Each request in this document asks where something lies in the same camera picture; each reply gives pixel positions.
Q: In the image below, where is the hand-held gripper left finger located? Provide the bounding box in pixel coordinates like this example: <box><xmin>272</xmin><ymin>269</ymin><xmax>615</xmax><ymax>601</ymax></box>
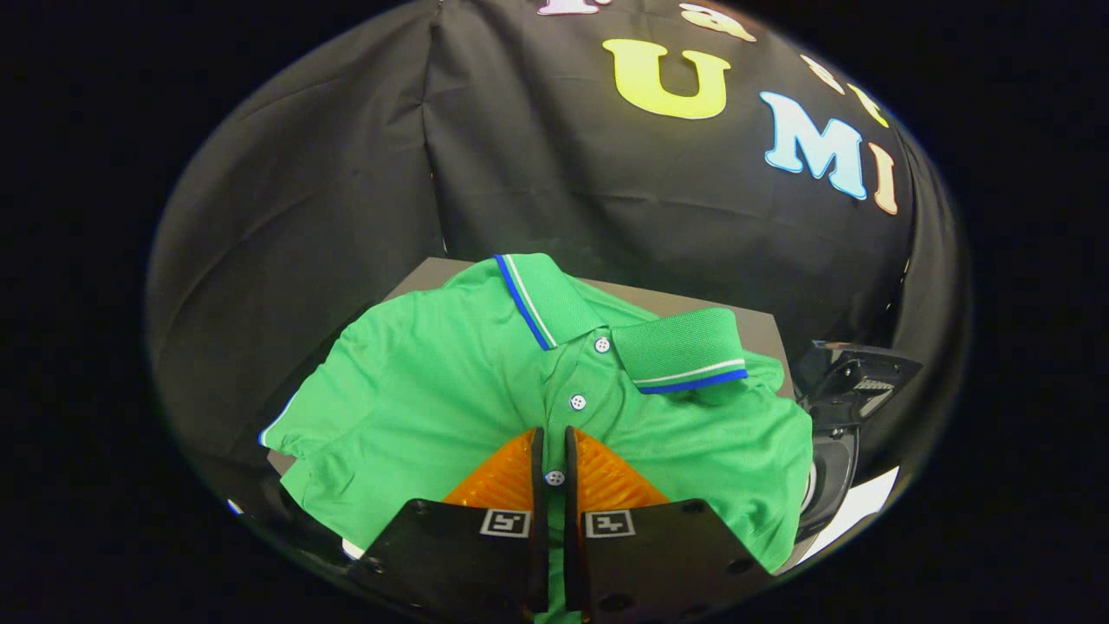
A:
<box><xmin>347</xmin><ymin>426</ymin><xmax>550</xmax><ymax>621</ymax></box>

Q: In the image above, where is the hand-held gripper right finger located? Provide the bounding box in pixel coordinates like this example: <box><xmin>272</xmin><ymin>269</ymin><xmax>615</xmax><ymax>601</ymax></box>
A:
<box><xmin>563</xmin><ymin>425</ymin><xmax>776</xmax><ymax>621</ymax></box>

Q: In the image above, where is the green polo shirt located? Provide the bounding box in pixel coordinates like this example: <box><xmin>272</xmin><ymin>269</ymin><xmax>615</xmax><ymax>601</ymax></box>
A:
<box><xmin>258</xmin><ymin>253</ymin><xmax>814</xmax><ymax>624</ymax></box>

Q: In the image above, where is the white sheet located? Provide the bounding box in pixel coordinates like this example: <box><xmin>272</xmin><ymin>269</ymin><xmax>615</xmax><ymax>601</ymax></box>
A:
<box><xmin>775</xmin><ymin>466</ymin><xmax>900</xmax><ymax>573</ymax></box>

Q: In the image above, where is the grey cabinet with black top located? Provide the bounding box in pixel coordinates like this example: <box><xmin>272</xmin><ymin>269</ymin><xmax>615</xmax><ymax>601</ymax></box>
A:
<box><xmin>264</xmin><ymin>257</ymin><xmax>794</xmax><ymax>486</ymax></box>

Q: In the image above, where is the black backdrop cloth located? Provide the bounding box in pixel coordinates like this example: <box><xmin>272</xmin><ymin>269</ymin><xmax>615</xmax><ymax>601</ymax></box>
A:
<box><xmin>146</xmin><ymin>0</ymin><xmax>971</xmax><ymax>521</ymax></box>

